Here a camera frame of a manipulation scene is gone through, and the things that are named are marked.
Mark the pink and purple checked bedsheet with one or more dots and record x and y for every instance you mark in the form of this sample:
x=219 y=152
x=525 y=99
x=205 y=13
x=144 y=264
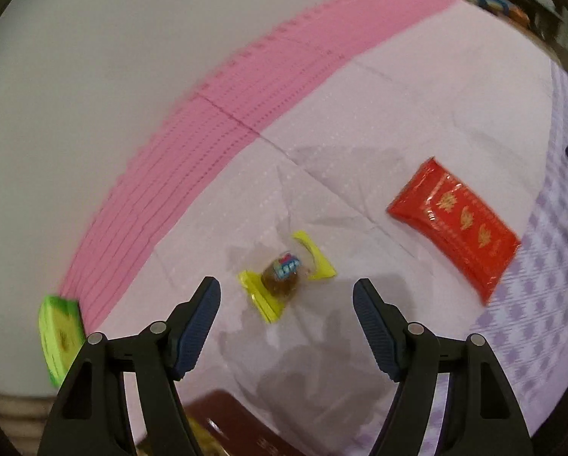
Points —
x=360 y=104

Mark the rattan chair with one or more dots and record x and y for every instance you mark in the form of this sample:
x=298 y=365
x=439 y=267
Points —
x=8 y=415

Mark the yellow candy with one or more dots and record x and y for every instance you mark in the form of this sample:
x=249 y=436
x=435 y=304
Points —
x=284 y=276

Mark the yellow snack packet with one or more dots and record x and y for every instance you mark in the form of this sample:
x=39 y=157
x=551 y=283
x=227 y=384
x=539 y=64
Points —
x=208 y=442

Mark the red snack packet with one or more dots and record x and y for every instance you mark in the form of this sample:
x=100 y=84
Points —
x=455 y=228

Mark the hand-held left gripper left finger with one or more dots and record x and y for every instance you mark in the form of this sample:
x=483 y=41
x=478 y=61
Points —
x=198 y=313

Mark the dark red packet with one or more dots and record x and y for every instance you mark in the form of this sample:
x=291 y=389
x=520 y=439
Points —
x=239 y=418

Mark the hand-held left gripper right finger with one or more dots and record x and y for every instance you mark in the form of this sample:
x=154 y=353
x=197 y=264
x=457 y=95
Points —
x=374 y=323

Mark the green snack packet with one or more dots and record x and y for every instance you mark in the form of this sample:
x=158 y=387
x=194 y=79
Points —
x=61 y=337

